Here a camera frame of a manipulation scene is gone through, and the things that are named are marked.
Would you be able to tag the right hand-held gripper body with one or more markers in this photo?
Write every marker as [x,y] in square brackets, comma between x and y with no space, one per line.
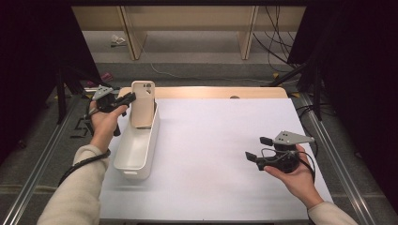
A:
[281,156]

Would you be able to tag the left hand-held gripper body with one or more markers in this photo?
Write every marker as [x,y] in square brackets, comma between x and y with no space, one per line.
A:
[106,101]

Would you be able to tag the beige phone case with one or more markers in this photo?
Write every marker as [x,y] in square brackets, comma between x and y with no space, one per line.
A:
[142,106]

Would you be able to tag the white plastic storage box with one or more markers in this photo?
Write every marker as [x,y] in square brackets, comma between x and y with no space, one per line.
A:
[136,150]

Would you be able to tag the person's left hand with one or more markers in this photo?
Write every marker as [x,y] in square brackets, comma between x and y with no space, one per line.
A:
[103,125]

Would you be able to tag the person's right hand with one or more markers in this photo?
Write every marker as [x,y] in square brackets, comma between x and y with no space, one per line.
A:
[297,182]

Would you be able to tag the pink item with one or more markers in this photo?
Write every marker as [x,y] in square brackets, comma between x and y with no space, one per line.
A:
[106,77]

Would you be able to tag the black tripod stand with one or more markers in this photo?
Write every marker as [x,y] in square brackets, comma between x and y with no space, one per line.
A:
[61,93]

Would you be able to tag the white table mat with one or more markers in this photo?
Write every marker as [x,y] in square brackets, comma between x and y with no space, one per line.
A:
[203,187]

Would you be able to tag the white crumpled item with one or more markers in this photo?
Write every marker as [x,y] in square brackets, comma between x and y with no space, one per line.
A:
[117,40]

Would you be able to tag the black metal stand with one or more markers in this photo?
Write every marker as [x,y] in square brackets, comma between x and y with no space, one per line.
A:
[316,90]

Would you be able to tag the wooden table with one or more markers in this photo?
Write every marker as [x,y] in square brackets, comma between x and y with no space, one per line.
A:
[212,92]

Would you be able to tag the wooden shelf unit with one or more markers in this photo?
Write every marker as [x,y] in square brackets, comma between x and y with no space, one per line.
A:
[187,18]

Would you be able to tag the aluminium floor rail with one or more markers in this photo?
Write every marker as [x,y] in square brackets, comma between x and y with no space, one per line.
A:
[34,178]
[344,175]

